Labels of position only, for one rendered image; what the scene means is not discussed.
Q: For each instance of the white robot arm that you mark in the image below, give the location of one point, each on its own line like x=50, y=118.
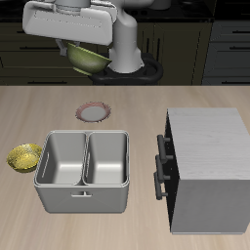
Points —
x=125, y=42

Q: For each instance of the grey cabinet with black front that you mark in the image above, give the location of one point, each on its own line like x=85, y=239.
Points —
x=208, y=156

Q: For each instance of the white plate with pink rim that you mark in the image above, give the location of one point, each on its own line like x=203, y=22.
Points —
x=93, y=113

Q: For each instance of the dark kitchen cupboards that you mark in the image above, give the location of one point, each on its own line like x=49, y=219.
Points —
x=201, y=45

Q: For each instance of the white basket with two bins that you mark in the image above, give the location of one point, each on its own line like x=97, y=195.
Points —
x=81, y=195

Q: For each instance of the flat black base plate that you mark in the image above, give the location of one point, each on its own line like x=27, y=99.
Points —
x=153, y=70

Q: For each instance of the green bowl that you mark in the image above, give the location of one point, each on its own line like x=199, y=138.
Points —
x=87, y=60

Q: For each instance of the yellow bowl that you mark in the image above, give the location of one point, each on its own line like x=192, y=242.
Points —
x=24, y=158

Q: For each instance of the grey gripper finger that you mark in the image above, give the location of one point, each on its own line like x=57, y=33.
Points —
x=62, y=48

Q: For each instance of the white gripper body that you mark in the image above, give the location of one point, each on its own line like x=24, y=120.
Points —
x=65, y=26

